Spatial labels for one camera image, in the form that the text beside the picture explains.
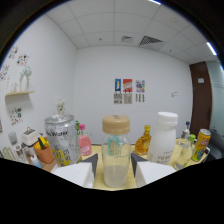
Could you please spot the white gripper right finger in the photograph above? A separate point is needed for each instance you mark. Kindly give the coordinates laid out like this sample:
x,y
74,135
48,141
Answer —
x,y
151,172

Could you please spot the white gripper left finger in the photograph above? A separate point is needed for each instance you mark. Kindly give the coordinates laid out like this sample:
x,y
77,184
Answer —
x,y
75,173

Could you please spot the white milk bottle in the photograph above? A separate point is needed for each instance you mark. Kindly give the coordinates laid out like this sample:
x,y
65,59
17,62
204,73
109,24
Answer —
x,y
163,140

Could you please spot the glass jar wooden lid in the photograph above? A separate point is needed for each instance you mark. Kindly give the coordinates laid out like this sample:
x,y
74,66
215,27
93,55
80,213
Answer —
x,y
116,153

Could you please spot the amber syrup bottle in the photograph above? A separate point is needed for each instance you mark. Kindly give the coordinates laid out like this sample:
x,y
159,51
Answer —
x,y
143,143

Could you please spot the pink liquid bottle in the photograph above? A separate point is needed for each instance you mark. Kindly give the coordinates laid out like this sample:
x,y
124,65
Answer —
x,y
84,143

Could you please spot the silver water can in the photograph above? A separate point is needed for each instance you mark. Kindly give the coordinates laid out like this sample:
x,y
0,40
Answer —
x,y
62,140

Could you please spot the orange pen holder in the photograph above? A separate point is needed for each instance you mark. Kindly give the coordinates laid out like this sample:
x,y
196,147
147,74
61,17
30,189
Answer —
x,y
44,154

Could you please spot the clear bottle green cap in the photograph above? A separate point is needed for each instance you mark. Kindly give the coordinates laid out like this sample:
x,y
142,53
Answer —
x,y
185,153

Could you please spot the light blue small bottle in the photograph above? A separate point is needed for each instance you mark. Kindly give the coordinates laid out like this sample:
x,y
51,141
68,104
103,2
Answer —
x,y
36,162

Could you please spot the clear bottle blue cap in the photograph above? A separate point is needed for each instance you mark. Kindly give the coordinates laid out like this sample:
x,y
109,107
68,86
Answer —
x,y
185,132

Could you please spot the white countertop appliance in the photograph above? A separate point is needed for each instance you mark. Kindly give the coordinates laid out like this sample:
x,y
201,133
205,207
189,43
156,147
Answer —
x,y
30,137

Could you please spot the vase with white flowers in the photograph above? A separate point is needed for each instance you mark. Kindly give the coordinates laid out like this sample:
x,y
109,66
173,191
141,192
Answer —
x,y
60,106

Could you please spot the black office chair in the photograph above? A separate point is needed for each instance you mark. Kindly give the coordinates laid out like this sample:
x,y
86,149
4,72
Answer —
x,y
216,146

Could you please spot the grey code sheet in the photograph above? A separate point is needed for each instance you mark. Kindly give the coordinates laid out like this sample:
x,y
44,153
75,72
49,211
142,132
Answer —
x,y
128,98
118,98
140,97

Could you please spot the brown wooden door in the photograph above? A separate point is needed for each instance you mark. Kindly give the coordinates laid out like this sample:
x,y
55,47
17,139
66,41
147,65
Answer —
x,y
200,103

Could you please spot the white flower ornament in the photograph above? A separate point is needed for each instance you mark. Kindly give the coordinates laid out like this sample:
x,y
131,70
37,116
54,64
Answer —
x,y
26,76

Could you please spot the ceiling air vent grille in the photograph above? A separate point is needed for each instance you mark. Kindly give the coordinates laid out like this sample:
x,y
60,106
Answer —
x,y
150,40

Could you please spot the square ceiling diffuser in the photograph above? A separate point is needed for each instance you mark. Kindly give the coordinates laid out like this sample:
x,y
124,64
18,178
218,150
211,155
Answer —
x,y
126,39

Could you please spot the colourful wall poster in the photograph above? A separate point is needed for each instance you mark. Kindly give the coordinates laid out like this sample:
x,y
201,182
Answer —
x,y
140,86

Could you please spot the red wall poster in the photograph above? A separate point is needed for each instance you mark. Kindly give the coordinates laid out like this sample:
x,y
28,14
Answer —
x,y
127,85

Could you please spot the blue yellow wall poster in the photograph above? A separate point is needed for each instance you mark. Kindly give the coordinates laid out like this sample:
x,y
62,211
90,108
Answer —
x,y
118,85

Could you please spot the wooden wall shelf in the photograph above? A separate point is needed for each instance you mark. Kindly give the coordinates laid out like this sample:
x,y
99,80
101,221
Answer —
x,y
18,93

